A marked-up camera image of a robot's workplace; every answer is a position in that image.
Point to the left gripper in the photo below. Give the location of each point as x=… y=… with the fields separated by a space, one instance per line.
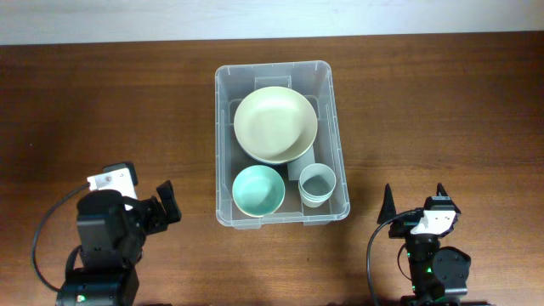
x=159 y=221

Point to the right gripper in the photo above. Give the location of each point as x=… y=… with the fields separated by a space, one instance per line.
x=403 y=226

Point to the light blue small bowl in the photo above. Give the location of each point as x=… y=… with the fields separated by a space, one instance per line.
x=258 y=176

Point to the grey plastic cup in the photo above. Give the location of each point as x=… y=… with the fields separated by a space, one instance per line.
x=318 y=170

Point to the mint green plastic cup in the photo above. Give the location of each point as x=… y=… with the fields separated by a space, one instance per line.
x=316 y=188

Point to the cream plate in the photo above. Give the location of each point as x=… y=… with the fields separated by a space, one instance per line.
x=275 y=116

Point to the yellow small bowl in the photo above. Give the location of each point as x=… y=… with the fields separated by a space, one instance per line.
x=259 y=201

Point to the cream plastic cup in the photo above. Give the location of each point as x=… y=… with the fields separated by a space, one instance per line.
x=312 y=203

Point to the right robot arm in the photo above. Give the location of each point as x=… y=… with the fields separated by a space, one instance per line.
x=438 y=274

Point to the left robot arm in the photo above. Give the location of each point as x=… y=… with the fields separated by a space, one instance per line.
x=113 y=229

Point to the white label in container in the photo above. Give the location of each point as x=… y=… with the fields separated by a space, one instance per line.
x=295 y=167

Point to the clear plastic storage container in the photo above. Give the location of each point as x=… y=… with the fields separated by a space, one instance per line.
x=312 y=79

